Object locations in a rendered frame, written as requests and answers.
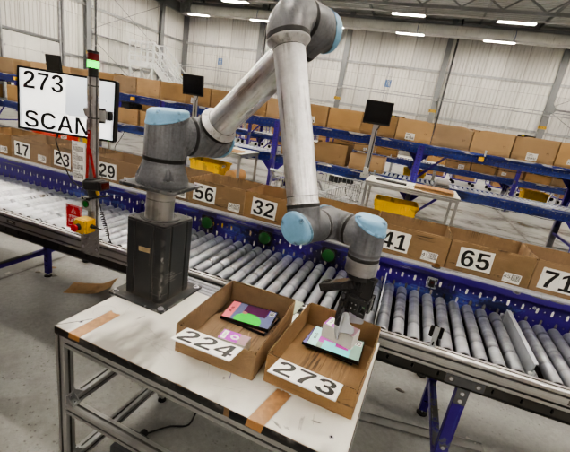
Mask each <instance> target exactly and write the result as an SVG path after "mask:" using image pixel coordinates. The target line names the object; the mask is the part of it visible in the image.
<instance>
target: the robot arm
mask: <svg viewBox="0 0 570 452"><path fill-rule="evenodd" d="M341 34H342V22H341V17H340V16H339V15H338V14H337V13H336V12H335V11H334V10H333V9H332V8H331V7H328V6H325V5H324V4H321V3H320V2H318V1H316V0H280V1H279V3H277V4H276V5H275V7H274V8H273V10H272V12H271V15H270V17H269V20H268V23H267V28H266V40H267V46H268V47H269V48H270V49H269V50H268V51H267V52H266V53H265V54H264V55H263V56H262V58H261V59H260V60H259V61H258V62H257V63H256V64H255V65H254V66H253V67H252V68H251V69H250V70H249V72H248V73H247V74H246V75H245V76H244V77H243V78H242V79H241V80H240V81H239V82H238V83H237V84H236V86H235V87H234V88H233V89H232V90H231V91H230V92H229V93H228V94H227V95H226V96H225V97H224V98H223V99H222V101H221V102H220V103H219V104H218V105H217V106H216V107H215V108H208V109H206V110H205V111H204V112H203V113H202V114H201V115H200V116H199V117H190V113H189V111H187V110H183V109H171V108H159V107H152V108H148V109H147V111H146V117H145V120H144V136H143V149H142V162H141V164H140V166H139V168H138V170H137V171H136V174H135V182H137V183H139V184H141V185H144V186H147V187H156V188H164V189H182V188H186V187H188V177H187V175H186V168H185V161H186V156H189V157H206V158H222V157H225V156H227V155H229V154H230V153H231V151H232V150H233V148H234V145H235V141H234V139H235V138H236V130H237V129H238V128H239V127H240V126H241V125H243V124H244V123H245V122H246V121H247V120H248V119H249V118H250V117H251V116H252V115H253V114H254V113H255V112H256V111H257V110H258V109H259V108H260V107H262V105H263V104H264V103H265V102H266V101H267V100H269V99H270V98H271V97H272V96H273V95H274V94H275V93H276V92H277V95H278V105H279V115H280V126H281V145H282V155H283V165H284V175H285V185H286V195H287V213H286V214H285V215H284V216H283V218H282V220H281V232H282V234H283V236H284V238H285V239H286V240H287V241H288V242H289V243H290V244H293V245H307V244H309V243H313V242H317V241H324V240H328V239H334V240H337V241H339V242H341V243H343V244H346V245H348V246H349V251H348V255H347V259H346V264H345V270H346V272H347V276H348V277H349V278H341V279H332V280H331V279H327V280H323V281H322V282H321V283H319V288H320V291H324V292H327V291H338V290H343V293H342V295H341V297H340V300H339V306H338V308H337V310H336V314H335V319H334V335H335V339H336V340H338V337H339V334H340V333H344V334H349V335H352V334H353V333H354V328H353V326H352V325H351V324H350V323H354V324H360V325H362V324H363V323H364V320H363V319H364V316H365V314H368V313H369V312H370V310H371V311H372V310H373V306H374V302H375V298H376V296H375V295H374V294H373V293H374V289H375V286H376V284H377V282H378V279H377V278H375V277H376V272H377V268H378V265H379V260H380V257H381V253H382V249H383V245H384V239H385V237H386V231H387V222H386V221H385V220H384V219H383V218H381V217H379V216H377V215H374V214H371V213H357V214H353V213H348V212H345V211H343V210H341V209H338V208H335V207H333V206H331V205H326V204H322V205H320V202H319V200H318V189H317V178H316V168H315V147H314V137H313V127H312V116H311V106H310V95H309V85H308V74H307V63H309V62H311V61H312V60H313V59H314V58H315V57H317V56H318V55H319V54H322V55H325V54H330V53H332V52H333V51H334V50H335V49H336V48H337V47H338V45H339V43H340V41H341ZM372 302H373V304H372ZM371 306H372V307H371ZM361 314H362V315H361Z"/></svg>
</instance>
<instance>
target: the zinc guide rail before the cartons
mask: <svg viewBox="0 0 570 452"><path fill-rule="evenodd" d="M0 157H1V158H5V159H8V160H11V161H18V162H21V163H25V164H29V165H31V166H35V167H39V168H42V169H46V170H53V171H55V172H59V173H63V174H66V175H68V174H67V172H66V170H62V169H56V168H52V167H49V166H46V165H42V164H38V163H35V162H31V161H25V160H21V159H17V158H14V157H11V156H7V155H3V154H0ZM109 185H110V186H112V187H118V188H122V189H124V190H128V191H132V192H135V193H139V194H143V195H146V191H143V190H140V189H136V188H132V187H126V186H122V185H119V184H116V183H112V182H109ZM175 203H177V204H183V205H187V206H190V207H193V208H197V209H201V210H205V211H208V212H212V213H217V214H221V215H225V216H228V217H232V218H235V219H239V220H242V221H246V222H252V223H256V224H259V225H263V226H266V227H270V228H274V229H277V230H281V226H280V225H276V224H272V223H269V222H263V221H259V220H256V219H252V218H248V217H245V216H241V215H237V214H234V213H228V212H224V211H221V210H217V209H213V208H210V207H206V206H202V205H199V204H192V203H189V202H186V201H182V200H178V199H175ZM324 241H325V242H328V243H332V244H335V245H339V246H343V247H346V248H348V247H349V246H348V245H346V244H343V243H341V242H339V241H337V240H334V239H328V240H324ZM381 256H383V257H387V258H391V259H393V260H397V261H401V262H404V263H408V264H412V265H417V266H421V267H425V268H428V269H432V270H436V271H438V272H442V273H446V274H452V275H456V276H460V277H462V278H466V279H470V280H473V281H477V282H481V283H486V284H490V285H494V286H497V287H501V288H505V289H508V290H511V291H518V292H521V293H525V294H528V295H531V296H535V297H539V298H542V299H546V300H552V301H555V302H559V303H563V304H566V305H570V300H567V299H563V298H559V297H556V296H552V295H548V294H546V293H542V292H538V291H532V290H528V289H524V288H521V287H517V286H513V285H511V284H507V283H503V282H497V281H493V280H489V279H486V278H482V277H478V276H475V275H472V274H466V273H462V272H458V271H454V270H451V269H447V268H443V267H441V268H440V269H435V268H433V267H432V266H431V264H427V263H423V262H420V261H416V260H412V259H408V258H405V257H402V256H396V255H392V254H388V253H385V252H382V253H381Z"/></svg>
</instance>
